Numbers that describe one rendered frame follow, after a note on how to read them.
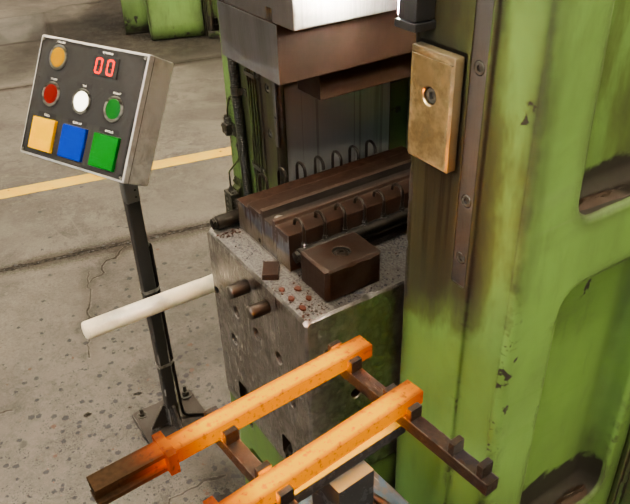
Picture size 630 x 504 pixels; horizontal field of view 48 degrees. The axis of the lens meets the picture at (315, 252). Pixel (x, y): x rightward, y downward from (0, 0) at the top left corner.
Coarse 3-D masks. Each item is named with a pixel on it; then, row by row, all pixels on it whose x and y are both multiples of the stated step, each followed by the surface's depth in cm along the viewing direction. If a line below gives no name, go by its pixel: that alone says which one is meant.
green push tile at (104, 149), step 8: (96, 136) 156; (104, 136) 155; (112, 136) 154; (96, 144) 156; (104, 144) 155; (112, 144) 154; (96, 152) 156; (104, 152) 155; (112, 152) 154; (88, 160) 157; (96, 160) 156; (104, 160) 155; (112, 160) 154; (104, 168) 155; (112, 168) 154
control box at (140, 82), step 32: (64, 64) 162; (128, 64) 153; (160, 64) 153; (32, 96) 167; (64, 96) 162; (96, 96) 157; (128, 96) 153; (160, 96) 156; (96, 128) 157; (128, 128) 153; (64, 160) 162; (128, 160) 153
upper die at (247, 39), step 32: (224, 32) 122; (256, 32) 112; (288, 32) 108; (320, 32) 111; (352, 32) 115; (384, 32) 118; (256, 64) 116; (288, 64) 111; (320, 64) 114; (352, 64) 118
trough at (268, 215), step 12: (396, 168) 147; (408, 168) 149; (360, 180) 143; (372, 180) 145; (324, 192) 139; (336, 192) 141; (348, 192) 141; (288, 204) 136; (300, 204) 137; (312, 204) 138; (264, 216) 134
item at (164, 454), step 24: (360, 336) 105; (312, 360) 101; (336, 360) 101; (288, 384) 97; (312, 384) 99; (240, 408) 94; (264, 408) 95; (192, 432) 90; (216, 432) 91; (144, 456) 87; (168, 456) 86; (96, 480) 84; (120, 480) 84; (144, 480) 87
